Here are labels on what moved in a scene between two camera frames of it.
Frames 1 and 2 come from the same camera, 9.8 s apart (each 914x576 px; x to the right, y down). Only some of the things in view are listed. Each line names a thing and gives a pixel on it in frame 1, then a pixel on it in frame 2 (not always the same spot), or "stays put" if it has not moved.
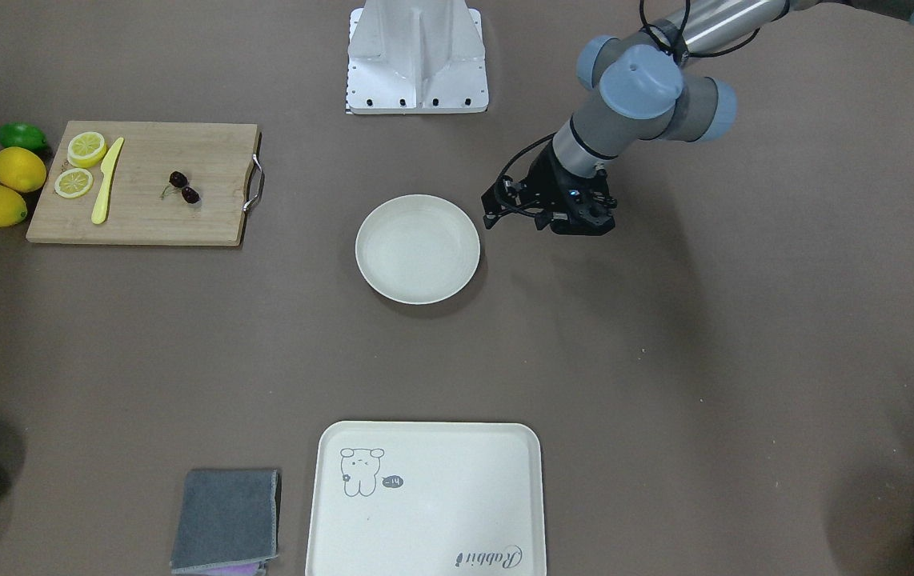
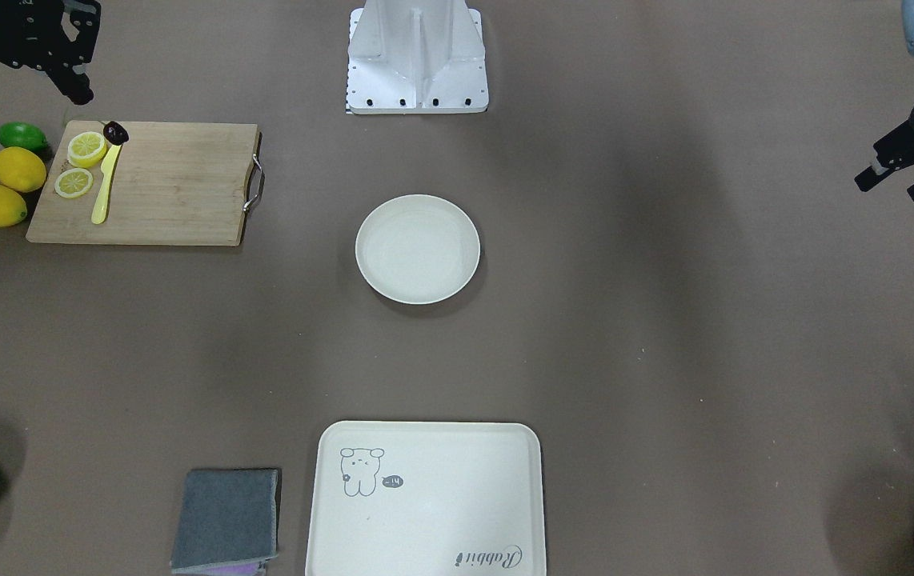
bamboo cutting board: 216,158 stays put
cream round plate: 418,249 stays put
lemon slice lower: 73,182 stays put
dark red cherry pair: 178,179 → 115,133
